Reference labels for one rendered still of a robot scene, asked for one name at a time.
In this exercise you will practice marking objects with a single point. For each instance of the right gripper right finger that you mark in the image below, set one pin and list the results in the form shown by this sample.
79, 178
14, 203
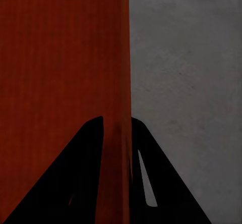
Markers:
176, 204

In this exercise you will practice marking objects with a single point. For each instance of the storage box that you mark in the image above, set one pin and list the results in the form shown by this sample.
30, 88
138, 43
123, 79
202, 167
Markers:
63, 63

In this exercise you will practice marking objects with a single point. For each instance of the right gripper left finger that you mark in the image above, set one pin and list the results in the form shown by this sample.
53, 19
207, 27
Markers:
67, 192

